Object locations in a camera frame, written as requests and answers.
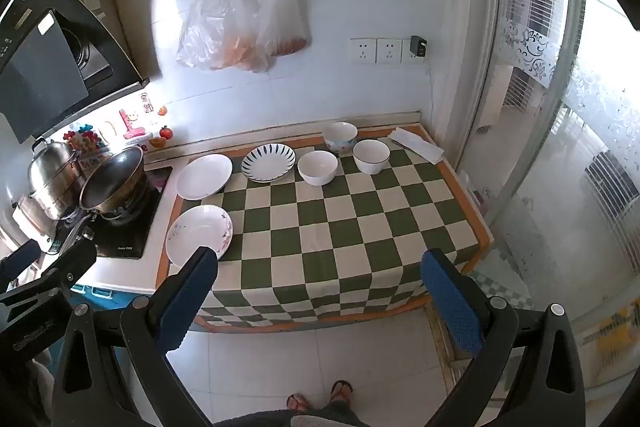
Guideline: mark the black plug adapter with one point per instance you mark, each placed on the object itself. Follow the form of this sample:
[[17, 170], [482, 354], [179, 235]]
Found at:
[[419, 45]]

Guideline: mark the green checkered tablecloth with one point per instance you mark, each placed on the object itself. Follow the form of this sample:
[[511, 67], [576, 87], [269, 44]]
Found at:
[[345, 227]]

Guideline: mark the folded white paper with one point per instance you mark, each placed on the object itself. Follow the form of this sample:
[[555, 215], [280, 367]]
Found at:
[[417, 146]]

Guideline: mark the large clear plastic bag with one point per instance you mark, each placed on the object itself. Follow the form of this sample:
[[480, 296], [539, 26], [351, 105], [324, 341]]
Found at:
[[220, 22]]

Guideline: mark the floral white plate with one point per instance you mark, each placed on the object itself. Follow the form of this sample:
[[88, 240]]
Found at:
[[197, 232]]

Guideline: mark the dark wok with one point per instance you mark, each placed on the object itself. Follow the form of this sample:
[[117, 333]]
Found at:
[[112, 182]]

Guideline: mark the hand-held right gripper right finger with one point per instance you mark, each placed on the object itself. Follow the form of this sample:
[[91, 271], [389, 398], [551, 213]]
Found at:
[[452, 302]]

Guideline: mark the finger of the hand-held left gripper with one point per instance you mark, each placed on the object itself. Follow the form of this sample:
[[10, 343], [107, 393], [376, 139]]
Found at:
[[20, 257], [70, 262]]

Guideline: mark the person's grey clothing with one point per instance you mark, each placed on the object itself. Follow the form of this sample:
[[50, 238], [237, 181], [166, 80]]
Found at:
[[300, 419]]

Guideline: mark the plain white bowl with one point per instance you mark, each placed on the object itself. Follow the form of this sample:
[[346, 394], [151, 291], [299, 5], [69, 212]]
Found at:
[[318, 167]]

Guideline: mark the black range hood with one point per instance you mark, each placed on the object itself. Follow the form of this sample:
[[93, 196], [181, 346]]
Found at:
[[45, 62]]

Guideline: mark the brown wall cabinet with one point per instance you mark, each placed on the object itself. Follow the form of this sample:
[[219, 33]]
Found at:
[[117, 12]]

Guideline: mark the colourful wall decorations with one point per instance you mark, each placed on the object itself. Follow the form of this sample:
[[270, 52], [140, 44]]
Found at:
[[130, 122]]

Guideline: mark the black rimmed white bowl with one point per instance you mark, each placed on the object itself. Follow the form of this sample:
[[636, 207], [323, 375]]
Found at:
[[371, 156]]

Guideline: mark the blue cabinet front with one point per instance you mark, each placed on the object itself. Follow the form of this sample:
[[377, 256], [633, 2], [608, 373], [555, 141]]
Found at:
[[105, 294]]

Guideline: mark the blue striped plate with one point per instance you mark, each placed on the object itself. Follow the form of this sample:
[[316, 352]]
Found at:
[[268, 163]]

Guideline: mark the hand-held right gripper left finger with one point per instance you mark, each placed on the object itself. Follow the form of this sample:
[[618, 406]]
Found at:
[[192, 294]]

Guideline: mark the black gas stove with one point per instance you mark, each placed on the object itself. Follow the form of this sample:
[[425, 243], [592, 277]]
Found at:
[[130, 232]]

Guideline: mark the person's foot in sandal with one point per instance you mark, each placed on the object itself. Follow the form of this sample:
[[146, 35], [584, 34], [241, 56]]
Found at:
[[341, 391], [299, 402]]

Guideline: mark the white wall socket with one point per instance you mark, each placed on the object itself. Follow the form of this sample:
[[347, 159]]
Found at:
[[388, 51], [362, 51], [407, 57]]

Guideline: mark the white plate with striped rim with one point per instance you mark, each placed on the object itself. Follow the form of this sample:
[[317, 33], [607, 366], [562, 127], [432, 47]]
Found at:
[[204, 177]]

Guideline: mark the blue patterned bowl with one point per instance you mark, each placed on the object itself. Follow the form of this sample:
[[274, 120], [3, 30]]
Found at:
[[340, 136]]

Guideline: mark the stainless steel pot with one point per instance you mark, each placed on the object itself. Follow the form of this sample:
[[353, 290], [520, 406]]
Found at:
[[50, 179]]

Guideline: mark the small clear plastic bag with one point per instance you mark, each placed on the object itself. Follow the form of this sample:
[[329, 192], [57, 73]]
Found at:
[[282, 17]]

